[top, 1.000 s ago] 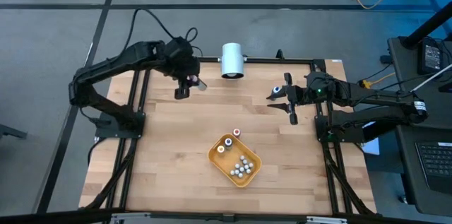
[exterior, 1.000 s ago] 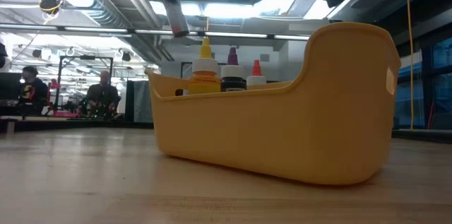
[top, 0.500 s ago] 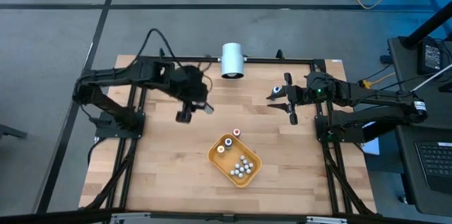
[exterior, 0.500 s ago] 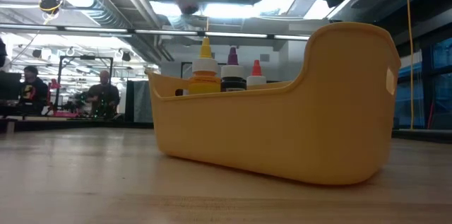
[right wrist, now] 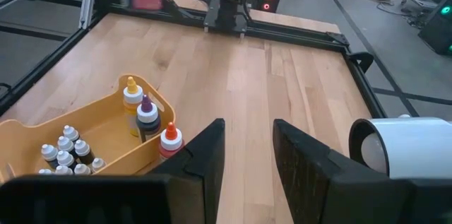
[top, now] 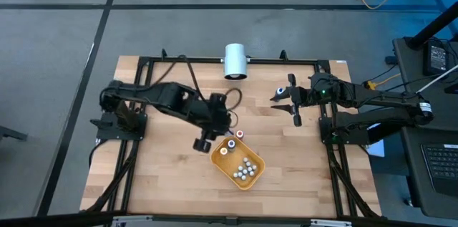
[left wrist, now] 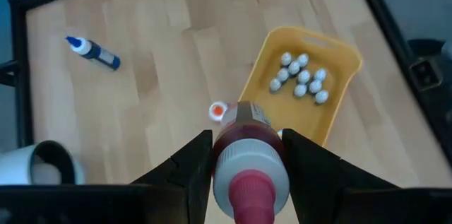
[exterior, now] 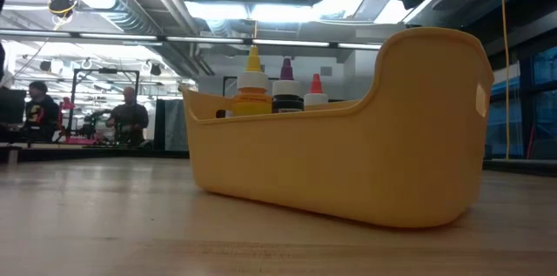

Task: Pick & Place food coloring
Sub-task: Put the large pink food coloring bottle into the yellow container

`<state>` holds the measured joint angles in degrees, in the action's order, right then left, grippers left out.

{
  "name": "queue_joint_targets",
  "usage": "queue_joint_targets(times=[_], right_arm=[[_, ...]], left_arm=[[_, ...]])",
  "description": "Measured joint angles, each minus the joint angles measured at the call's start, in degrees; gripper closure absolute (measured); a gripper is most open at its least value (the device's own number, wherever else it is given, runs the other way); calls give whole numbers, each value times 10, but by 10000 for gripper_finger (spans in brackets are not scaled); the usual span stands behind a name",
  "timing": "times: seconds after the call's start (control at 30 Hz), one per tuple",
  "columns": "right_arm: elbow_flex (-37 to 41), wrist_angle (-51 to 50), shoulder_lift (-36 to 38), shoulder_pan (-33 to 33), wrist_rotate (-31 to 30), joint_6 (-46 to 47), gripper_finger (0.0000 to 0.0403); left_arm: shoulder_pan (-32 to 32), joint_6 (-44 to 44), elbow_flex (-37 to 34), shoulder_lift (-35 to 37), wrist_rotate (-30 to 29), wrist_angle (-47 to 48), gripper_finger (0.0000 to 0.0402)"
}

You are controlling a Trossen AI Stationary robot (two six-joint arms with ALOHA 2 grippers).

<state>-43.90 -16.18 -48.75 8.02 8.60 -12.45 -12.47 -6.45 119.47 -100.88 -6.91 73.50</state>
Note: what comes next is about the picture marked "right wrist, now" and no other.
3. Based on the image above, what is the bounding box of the red-capped food coloring bottle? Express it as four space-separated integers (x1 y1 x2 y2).
158 122 185 161

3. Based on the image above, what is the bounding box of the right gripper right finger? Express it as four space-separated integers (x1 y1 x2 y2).
272 119 410 224

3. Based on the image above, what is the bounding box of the black metal table frame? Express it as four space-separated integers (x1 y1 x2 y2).
0 0 388 119

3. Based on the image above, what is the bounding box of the purple-capped food coloring bottle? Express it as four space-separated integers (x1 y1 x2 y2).
136 94 162 143

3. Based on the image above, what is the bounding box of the white cylindrical lamp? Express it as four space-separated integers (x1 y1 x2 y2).
348 117 452 179

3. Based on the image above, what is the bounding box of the yellow plastic caddy bin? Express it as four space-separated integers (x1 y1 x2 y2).
0 73 177 182

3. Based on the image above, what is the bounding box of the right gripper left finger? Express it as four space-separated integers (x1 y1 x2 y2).
146 118 226 224

